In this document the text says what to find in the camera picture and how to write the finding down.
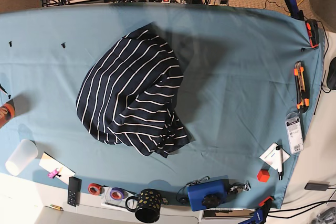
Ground navy white striped t-shirt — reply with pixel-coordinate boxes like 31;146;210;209
76;25;191;157

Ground light blue tablecloth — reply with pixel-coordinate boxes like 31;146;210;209
1;4;324;208

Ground blue box with black knob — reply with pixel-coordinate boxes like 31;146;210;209
187;180;227;211

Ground purple tape roll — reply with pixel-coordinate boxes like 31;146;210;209
110;187;124;201

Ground black mug gold dots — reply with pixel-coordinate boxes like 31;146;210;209
125;189;162;223

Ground metal carabiner keys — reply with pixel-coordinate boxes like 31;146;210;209
228;181;251;195

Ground red tape roll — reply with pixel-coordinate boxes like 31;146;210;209
88;183;102;196

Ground white paper card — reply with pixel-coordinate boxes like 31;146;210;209
259;143;278;170

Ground red cube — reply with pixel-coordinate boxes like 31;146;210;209
257;169;270;183

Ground white marker pen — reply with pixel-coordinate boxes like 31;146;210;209
276;145;283;180

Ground clear plastic blister pack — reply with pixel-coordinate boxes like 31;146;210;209
285;112;304;154

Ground black remote control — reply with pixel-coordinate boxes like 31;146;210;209
67;176;81;207

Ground orange black utility knife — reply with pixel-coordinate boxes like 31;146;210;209
294;61;310;114

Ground white cardboard sheet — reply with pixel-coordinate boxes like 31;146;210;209
39;152;75;185

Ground blue orange clamp bottom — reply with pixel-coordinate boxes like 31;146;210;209
239;196;274;224

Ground translucent plastic cup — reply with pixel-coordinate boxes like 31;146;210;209
5;139;38;176

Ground blue clamp top right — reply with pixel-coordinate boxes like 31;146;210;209
284;0;304;20

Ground orange can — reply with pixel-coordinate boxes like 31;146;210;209
0;103;15;128

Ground orange black clamp right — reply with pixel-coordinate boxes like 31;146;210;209
306;19;320;49

